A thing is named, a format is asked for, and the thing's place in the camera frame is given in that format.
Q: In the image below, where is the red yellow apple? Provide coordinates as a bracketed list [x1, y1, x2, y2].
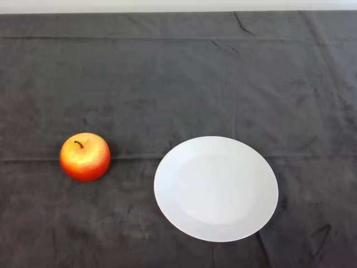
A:
[59, 132, 112, 183]

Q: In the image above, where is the white round plate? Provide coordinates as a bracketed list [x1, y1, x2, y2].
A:
[153, 136, 279, 243]

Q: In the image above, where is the black table cloth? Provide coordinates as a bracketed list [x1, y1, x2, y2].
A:
[0, 10, 357, 268]

